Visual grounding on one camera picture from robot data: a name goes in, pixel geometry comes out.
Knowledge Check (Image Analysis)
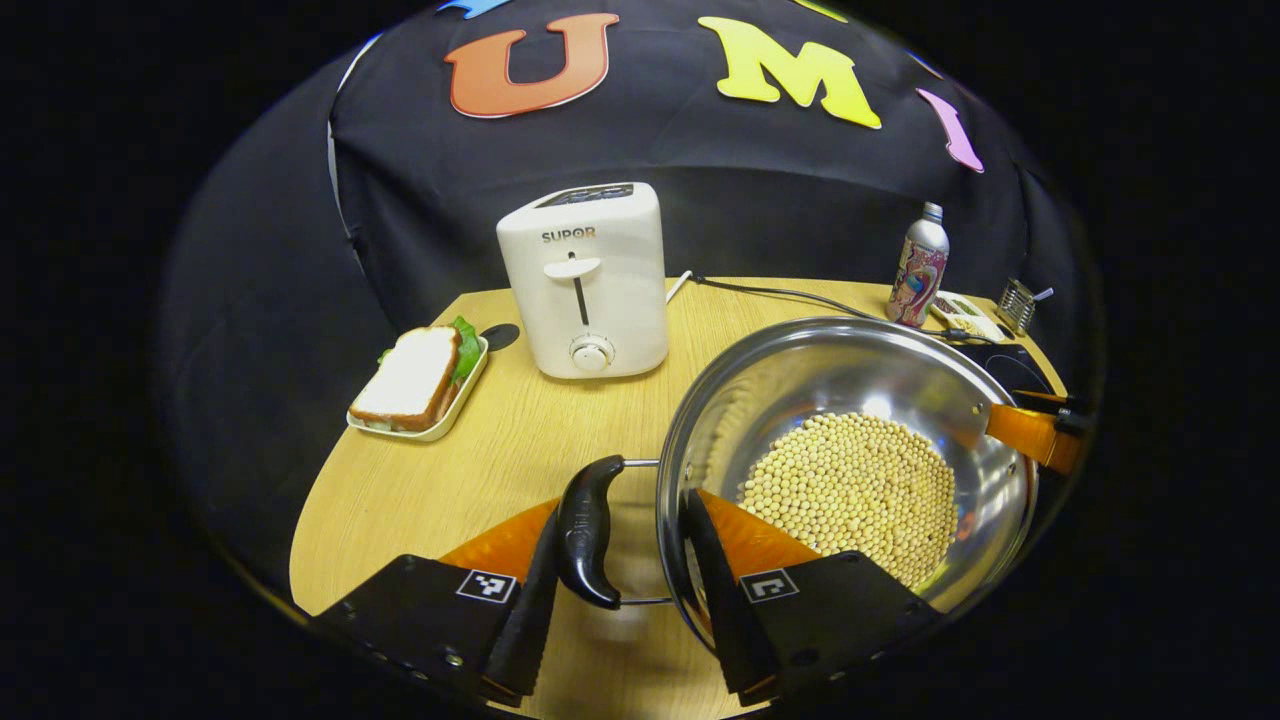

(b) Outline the pile of soybeans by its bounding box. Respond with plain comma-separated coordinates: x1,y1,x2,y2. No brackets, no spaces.
737,412,958,589

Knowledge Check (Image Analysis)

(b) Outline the silver drink bottle pink label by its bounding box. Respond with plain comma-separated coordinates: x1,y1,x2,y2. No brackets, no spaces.
885,202,950,329

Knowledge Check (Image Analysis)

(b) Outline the sandwich with lettuce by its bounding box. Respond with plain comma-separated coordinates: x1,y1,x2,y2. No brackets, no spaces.
350,316,483,434

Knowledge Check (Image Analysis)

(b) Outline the pale rectangular sandwich tray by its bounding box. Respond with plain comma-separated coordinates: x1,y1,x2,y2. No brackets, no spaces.
346,335,490,443

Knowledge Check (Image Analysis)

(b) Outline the black power cable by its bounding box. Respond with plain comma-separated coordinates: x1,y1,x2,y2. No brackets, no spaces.
690,276,1001,346

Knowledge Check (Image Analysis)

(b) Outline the clear cutlery holder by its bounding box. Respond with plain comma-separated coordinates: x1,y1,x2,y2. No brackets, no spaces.
995,278,1041,336

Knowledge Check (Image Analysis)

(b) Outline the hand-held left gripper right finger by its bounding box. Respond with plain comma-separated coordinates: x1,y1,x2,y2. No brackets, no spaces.
683,488,946,709

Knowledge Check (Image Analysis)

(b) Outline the steel pot with black handles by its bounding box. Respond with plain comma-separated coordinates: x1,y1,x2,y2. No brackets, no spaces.
556,316,1041,641

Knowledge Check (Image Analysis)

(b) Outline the black induction cooktop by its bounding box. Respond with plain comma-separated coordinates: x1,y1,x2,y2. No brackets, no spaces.
955,340,1057,403

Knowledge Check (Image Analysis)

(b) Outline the white toaster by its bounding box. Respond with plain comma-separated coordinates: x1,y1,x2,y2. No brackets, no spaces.
496,182,670,381

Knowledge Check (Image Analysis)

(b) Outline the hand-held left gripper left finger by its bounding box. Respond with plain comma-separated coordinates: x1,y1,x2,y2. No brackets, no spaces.
305,498,563,709

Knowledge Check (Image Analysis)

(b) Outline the white divided plate of beans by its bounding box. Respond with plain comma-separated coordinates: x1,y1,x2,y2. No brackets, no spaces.
930,290,1007,343

